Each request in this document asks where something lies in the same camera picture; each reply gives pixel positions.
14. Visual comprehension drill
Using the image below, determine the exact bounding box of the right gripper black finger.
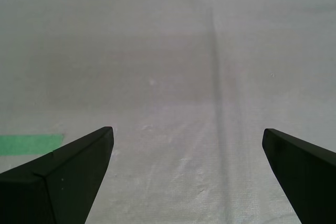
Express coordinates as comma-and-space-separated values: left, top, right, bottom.
262, 128, 336, 224
0, 126, 114, 224

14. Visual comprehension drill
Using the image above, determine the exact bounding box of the green tape piece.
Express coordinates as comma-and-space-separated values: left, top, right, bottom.
0, 134, 65, 156

